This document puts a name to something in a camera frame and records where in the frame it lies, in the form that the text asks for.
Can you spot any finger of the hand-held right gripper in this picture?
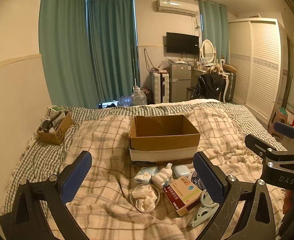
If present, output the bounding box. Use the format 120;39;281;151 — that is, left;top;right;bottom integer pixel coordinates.
244;134;294;168
274;121;294;152

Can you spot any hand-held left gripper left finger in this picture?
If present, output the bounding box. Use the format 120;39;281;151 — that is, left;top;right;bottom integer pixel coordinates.
0;151;92;240

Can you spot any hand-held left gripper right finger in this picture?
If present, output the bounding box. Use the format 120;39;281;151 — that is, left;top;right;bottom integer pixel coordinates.
193;151;280;240

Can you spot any pink plastic stool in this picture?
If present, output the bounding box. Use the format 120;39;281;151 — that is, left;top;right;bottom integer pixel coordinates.
267;107;289;137

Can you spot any dark round tin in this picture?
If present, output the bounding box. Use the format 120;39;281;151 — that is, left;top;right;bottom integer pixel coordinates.
190;170;205;191

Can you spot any light blue plastic case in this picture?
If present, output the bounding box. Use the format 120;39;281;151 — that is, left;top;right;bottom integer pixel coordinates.
173;164;193;179

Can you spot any red and white medicine box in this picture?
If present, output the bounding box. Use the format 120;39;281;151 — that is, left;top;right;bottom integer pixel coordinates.
163;176;204;217

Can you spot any light blue plastic clip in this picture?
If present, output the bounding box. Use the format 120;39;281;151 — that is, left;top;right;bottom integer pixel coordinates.
189;189;220;228

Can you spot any beige plaid blanket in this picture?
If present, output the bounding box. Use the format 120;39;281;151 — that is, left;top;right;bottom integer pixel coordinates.
62;105;287;240

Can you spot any green checkered bed sheet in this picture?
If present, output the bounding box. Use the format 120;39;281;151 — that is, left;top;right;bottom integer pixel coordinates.
6;104;287;220

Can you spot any small cardboard box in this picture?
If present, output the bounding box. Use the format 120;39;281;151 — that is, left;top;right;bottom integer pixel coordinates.
37;111;74;146

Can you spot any large open cardboard box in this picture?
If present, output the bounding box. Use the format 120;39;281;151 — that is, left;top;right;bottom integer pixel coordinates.
129;115;201;162

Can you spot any clear glass bowl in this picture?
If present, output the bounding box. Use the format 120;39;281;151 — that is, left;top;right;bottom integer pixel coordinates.
130;183;161;209

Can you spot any tissue pack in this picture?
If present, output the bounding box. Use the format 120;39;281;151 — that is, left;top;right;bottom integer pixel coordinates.
134;166;159;184

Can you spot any brown suitcase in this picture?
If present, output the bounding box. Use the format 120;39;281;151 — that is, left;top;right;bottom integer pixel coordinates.
223;64;238;103

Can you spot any crumpled white tissue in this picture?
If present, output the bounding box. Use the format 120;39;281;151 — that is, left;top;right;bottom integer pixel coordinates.
132;184;159;213

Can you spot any white vanity table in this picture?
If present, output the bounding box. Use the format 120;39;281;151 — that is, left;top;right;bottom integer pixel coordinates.
191;64;232;103

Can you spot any white louvered wardrobe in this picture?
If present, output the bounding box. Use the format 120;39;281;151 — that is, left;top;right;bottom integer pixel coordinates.
228;18;285;128

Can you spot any green and white carton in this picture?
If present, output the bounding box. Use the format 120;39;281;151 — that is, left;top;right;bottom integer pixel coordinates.
47;105;64;117

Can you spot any chair with black jacket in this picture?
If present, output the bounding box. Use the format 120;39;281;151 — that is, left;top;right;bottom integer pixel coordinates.
186;73;227;103

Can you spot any grey small fridge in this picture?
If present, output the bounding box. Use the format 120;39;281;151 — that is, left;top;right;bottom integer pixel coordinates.
170;63;192;103

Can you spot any large clear water bottle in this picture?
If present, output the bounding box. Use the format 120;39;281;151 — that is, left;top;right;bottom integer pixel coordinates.
130;86;148;106

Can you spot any patterned dark bag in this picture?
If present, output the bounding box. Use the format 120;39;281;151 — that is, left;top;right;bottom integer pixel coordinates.
142;87;154;103

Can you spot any white suitcase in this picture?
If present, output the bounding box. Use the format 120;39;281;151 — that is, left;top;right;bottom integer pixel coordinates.
151;71;171;104

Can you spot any white oval vanity mirror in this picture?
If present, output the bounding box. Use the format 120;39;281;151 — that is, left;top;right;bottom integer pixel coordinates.
200;39;216;62

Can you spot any narrow teal curtain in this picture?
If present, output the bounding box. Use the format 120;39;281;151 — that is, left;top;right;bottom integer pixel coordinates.
198;0;230;65

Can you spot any wide teal curtain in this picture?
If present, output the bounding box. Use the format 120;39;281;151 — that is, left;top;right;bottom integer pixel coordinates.
38;0;94;109

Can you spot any pleated teal curtain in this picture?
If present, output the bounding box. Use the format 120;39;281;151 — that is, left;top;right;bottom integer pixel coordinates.
86;0;140;106

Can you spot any white air conditioner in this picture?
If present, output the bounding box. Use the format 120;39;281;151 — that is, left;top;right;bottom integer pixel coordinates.
156;0;199;16

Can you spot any black wall television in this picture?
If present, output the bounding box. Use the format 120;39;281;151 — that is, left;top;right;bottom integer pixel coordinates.
166;32;200;55

